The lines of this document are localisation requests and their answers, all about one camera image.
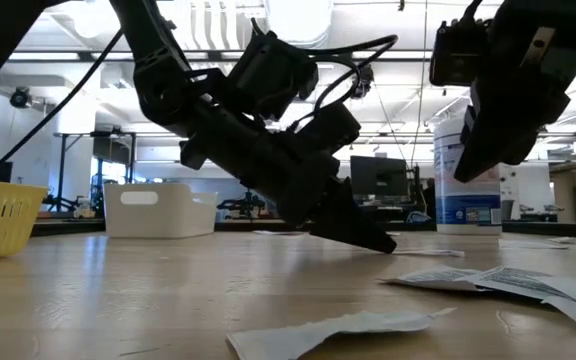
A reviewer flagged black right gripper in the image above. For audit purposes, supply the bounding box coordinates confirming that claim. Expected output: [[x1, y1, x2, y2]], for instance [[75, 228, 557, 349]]
[[453, 0, 576, 184]]

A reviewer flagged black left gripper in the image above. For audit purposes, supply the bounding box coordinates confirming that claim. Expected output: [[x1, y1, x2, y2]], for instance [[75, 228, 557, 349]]
[[180, 107, 398, 255]]

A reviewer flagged white plastic bin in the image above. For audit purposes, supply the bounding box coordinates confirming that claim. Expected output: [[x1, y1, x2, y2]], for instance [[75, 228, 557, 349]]
[[103, 182, 218, 239]]

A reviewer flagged black computer monitor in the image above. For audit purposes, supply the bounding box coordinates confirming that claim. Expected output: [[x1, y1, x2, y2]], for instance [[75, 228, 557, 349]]
[[350, 154, 409, 197]]

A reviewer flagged white wipes canister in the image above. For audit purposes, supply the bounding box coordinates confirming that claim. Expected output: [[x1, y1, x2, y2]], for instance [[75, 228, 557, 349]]
[[432, 115, 503, 236]]

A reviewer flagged small crumpled white packet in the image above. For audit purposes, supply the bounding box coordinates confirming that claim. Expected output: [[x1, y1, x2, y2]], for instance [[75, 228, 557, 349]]
[[226, 308, 457, 360]]

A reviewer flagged black overhead rig bar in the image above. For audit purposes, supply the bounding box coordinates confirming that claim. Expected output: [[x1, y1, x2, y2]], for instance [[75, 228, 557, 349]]
[[7, 48, 434, 63]]

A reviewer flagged yellow plastic basket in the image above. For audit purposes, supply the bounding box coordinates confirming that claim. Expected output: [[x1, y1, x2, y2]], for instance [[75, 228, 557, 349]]
[[0, 178, 49, 261]]

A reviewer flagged black ceiling spotlight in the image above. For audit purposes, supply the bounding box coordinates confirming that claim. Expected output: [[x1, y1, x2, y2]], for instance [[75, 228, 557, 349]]
[[10, 87, 33, 109]]

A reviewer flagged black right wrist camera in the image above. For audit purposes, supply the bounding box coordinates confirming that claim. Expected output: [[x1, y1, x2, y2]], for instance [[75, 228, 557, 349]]
[[430, 19, 489, 87]]

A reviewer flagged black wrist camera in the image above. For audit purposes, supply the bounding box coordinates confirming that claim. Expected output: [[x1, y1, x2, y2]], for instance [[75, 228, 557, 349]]
[[430, 19, 489, 87], [295, 102, 363, 157]]

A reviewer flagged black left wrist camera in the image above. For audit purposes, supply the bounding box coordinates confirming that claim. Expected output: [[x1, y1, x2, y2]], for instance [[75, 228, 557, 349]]
[[295, 102, 363, 157]]

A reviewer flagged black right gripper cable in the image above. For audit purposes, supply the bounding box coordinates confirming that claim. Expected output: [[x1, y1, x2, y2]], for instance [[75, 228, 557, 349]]
[[462, 0, 484, 24]]

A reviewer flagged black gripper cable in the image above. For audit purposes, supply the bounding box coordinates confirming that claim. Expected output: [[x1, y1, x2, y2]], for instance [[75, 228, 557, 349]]
[[250, 18, 400, 132], [462, 0, 484, 24]]

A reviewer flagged black overhead camera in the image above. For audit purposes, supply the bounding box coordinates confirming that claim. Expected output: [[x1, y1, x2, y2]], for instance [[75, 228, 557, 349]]
[[352, 63, 375, 100]]

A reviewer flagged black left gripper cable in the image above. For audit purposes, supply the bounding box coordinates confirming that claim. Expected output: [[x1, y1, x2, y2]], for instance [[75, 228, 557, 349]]
[[250, 18, 400, 132]]

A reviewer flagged black background workstation frame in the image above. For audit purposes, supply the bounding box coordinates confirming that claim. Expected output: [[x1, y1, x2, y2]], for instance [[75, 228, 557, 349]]
[[52, 130, 139, 216]]

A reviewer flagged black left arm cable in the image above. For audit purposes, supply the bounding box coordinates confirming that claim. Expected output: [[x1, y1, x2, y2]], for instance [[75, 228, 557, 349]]
[[0, 29, 124, 180]]

